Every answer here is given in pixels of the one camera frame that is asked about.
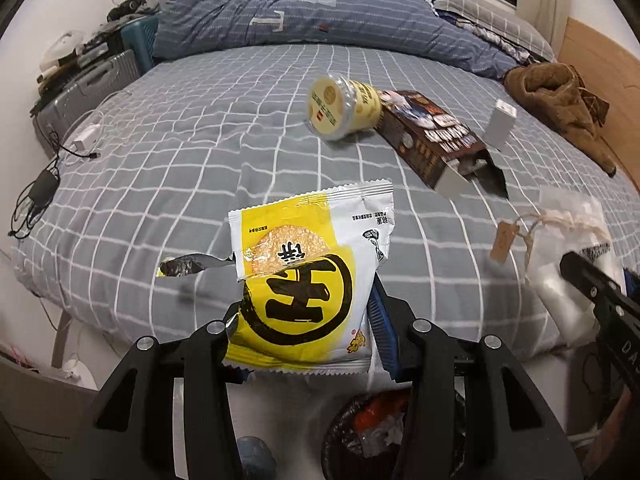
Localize brown fleece garment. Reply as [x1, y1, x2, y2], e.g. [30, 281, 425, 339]
[504, 62, 617, 176]

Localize grey checked bed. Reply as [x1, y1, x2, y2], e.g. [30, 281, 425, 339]
[10, 42, 640, 361]

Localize grey suitcase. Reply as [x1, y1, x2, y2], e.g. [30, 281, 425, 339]
[30, 50, 141, 153]

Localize blue striped duvet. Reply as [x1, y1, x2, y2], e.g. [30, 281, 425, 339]
[152, 0, 518, 78]

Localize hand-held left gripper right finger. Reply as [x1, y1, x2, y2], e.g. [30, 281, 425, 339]
[367, 275, 583, 480]

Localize beige curtain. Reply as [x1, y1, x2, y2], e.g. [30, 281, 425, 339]
[515, 0, 573, 56]

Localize teal plastic stool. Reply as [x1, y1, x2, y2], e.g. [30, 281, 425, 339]
[120, 15, 161, 73]

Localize white charger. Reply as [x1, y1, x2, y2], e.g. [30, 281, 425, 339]
[72, 127, 101, 153]

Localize yellow plastic cup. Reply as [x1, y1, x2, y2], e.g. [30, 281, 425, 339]
[306, 75, 383, 142]

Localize blue fluffy slipper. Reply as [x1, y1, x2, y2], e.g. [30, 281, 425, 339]
[236, 437, 278, 480]

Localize white round object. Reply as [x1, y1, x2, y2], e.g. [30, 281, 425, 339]
[40, 30, 86, 68]

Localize white drawstring pouch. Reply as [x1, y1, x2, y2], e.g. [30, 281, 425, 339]
[492, 187, 613, 348]

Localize trash bin with black liner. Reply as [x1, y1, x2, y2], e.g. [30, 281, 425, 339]
[321, 389, 418, 480]

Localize small white box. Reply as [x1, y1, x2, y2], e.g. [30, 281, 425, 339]
[482, 100, 517, 153]

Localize dark patterned cloth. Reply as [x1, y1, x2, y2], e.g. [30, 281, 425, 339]
[435, 7, 531, 63]

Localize black charger with cable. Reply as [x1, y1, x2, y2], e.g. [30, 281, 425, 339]
[7, 130, 101, 241]

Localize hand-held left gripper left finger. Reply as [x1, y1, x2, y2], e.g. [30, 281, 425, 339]
[92, 310, 251, 480]

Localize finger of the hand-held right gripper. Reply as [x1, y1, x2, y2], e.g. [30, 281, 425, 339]
[622, 266, 640, 301]
[559, 251, 640, 322]

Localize torn wrapper strip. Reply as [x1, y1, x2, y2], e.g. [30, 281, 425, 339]
[157, 254, 235, 278]

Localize wooden headboard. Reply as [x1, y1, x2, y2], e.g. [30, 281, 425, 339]
[557, 17, 640, 186]

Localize brown snack box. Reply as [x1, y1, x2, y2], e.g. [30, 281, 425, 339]
[375, 90, 508, 196]

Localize dark object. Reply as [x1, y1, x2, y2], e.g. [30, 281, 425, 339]
[106, 0, 161, 23]

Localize black power adapter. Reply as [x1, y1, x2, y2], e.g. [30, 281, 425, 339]
[30, 170, 61, 206]

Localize grey cabinet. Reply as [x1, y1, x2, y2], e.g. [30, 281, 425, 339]
[0, 355, 101, 480]

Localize yellow white snack wrapper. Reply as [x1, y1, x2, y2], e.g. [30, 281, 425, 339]
[222, 180, 396, 376]

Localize red plastic bag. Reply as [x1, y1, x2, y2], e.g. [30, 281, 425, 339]
[356, 399, 408, 431]

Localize grey checked pillow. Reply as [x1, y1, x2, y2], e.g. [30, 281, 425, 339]
[430, 0, 556, 61]

